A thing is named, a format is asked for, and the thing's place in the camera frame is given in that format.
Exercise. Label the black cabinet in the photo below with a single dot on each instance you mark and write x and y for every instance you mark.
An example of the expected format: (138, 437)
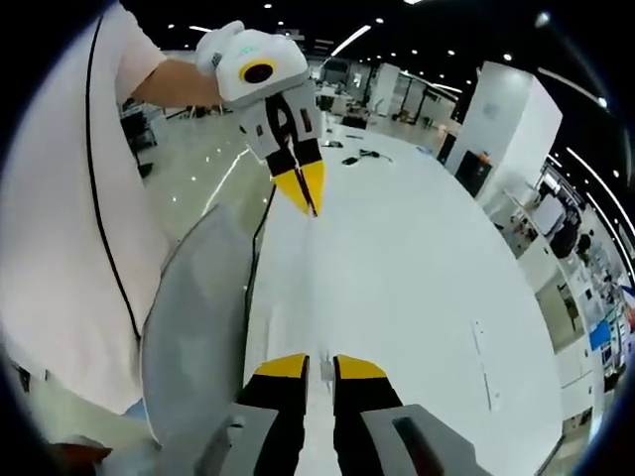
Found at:
(471, 173)

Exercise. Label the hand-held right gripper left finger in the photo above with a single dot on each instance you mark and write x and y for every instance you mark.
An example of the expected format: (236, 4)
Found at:
(278, 396)

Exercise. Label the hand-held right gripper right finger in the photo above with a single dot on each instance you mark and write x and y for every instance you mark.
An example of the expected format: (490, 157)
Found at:
(362, 406)

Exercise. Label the grey cloth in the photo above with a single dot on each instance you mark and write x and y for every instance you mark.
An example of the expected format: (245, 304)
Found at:
(193, 322)

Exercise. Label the person's blue trousers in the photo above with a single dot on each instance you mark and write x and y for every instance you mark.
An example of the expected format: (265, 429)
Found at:
(135, 412)

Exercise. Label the flat dark item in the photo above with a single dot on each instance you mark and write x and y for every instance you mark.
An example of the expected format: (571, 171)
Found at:
(331, 144)

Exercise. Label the white square pillar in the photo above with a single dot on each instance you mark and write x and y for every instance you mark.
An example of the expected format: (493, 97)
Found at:
(511, 129)

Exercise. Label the small black device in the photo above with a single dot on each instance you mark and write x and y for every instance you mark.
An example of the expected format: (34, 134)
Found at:
(349, 160)

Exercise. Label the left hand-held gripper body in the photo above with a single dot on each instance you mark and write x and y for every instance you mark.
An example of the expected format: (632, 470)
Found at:
(273, 54)

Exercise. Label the reddish brown item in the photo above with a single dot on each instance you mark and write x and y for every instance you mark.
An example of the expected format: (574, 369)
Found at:
(82, 453)

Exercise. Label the clear food packaging bag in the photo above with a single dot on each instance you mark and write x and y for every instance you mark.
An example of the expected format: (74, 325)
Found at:
(325, 372)

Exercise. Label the small orange item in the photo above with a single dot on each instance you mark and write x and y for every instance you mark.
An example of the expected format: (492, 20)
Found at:
(484, 157)

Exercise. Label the person in white sleeve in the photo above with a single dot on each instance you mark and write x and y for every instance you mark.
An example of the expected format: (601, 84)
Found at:
(54, 198)

